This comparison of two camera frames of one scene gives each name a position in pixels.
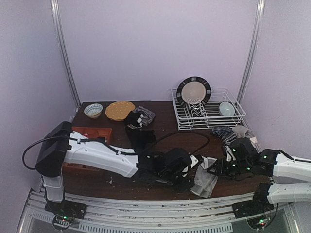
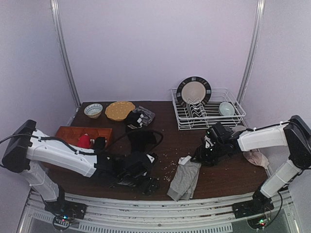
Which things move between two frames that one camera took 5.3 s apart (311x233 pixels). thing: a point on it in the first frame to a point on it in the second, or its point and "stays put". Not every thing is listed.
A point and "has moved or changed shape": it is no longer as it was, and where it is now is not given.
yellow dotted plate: x=119 y=110 stays put
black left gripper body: x=185 y=171 to x=145 y=182
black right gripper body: x=223 y=167 to x=202 y=155
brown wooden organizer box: x=90 y=133 stays put
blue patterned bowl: x=93 y=110 stays put
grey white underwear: x=205 y=181 has moved or changed shape
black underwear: x=140 y=138 stays put
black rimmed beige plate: x=194 y=91 stays put
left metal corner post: x=55 y=8 stays put
